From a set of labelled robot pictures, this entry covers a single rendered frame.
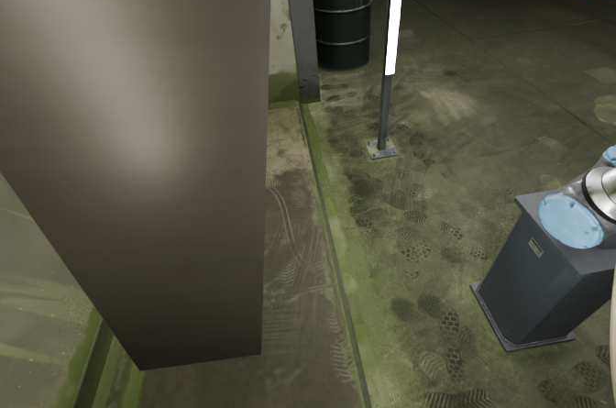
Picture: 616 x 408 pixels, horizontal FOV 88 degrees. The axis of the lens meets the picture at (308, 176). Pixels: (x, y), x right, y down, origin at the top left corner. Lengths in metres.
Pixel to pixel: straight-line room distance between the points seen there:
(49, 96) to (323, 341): 1.36
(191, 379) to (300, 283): 0.61
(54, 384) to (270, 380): 0.80
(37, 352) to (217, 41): 1.49
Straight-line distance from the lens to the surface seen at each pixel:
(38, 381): 1.69
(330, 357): 1.55
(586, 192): 1.00
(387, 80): 2.10
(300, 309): 1.63
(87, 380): 1.76
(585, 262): 1.24
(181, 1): 0.39
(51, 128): 0.51
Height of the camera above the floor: 1.53
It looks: 43 degrees down
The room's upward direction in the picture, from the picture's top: 8 degrees counter-clockwise
